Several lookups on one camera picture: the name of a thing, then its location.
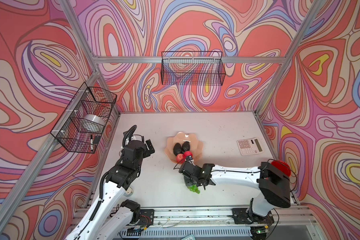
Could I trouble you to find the green grape bunch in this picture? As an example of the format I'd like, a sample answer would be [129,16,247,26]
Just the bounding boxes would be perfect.
[187,185,200,194]

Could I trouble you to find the red apple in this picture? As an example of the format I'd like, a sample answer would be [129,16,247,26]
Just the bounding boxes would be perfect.
[176,154,185,164]
[184,151,193,161]

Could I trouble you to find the dark avocado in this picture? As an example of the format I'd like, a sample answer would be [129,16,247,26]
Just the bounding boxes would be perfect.
[182,142,191,152]
[173,143,183,156]

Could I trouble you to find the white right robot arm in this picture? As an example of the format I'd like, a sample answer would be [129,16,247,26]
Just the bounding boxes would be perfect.
[178,160,291,225]

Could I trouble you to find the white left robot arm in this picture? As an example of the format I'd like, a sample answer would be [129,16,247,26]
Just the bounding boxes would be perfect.
[66,140,155,240]

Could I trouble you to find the pink wavy fruit bowl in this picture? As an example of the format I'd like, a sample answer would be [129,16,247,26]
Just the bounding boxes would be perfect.
[164,132,204,163]

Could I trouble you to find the black marker pen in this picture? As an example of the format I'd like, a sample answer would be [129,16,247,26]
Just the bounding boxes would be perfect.
[90,135,94,152]

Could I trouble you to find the silver tape roll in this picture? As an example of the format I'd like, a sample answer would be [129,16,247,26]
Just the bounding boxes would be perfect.
[82,114,106,132]

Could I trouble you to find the red emergency stop button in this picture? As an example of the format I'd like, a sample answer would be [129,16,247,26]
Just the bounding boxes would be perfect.
[271,160,292,177]

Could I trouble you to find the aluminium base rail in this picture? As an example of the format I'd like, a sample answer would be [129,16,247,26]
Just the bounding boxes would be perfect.
[115,205,323,240]

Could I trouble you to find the black wire basket left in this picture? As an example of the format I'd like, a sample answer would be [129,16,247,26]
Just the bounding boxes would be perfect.
[51,83,117,154]

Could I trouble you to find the black wire basket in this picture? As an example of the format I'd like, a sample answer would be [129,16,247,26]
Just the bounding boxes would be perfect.
[161,50,226,86]
[51,83,117,154]

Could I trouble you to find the black wire basket back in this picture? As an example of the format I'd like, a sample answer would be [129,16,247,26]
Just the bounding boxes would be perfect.
[161,50,226,86]

